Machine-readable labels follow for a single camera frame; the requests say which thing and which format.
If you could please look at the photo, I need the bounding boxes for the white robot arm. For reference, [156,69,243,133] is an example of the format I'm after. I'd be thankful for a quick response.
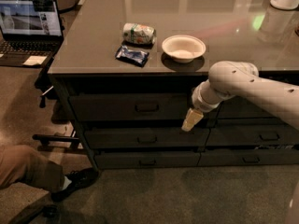
[181,61,299,132]

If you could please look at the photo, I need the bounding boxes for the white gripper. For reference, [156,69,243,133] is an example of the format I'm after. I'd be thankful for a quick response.
[181,88,220,132]

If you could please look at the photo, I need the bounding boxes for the crushed green white can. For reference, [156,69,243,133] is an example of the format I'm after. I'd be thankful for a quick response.
[122,23,156,45]

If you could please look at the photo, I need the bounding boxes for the white paper bowl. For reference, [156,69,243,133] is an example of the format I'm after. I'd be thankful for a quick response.
[162,35,206,63]

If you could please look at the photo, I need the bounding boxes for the person's leg brown trousers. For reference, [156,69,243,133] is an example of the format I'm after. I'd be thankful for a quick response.
[0,145,69,193]

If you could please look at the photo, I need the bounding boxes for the open black laptop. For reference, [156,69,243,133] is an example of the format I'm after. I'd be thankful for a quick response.
[0,0,64,67]

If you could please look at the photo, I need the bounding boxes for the blue snack packet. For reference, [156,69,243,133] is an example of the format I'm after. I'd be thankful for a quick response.
[115,45,150,67]

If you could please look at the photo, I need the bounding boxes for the grey drawer cabinet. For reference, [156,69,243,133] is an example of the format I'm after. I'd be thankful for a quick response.
[49,0,299,169]

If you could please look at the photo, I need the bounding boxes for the black shoe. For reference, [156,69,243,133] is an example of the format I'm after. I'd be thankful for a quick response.
[51,168,99,202]

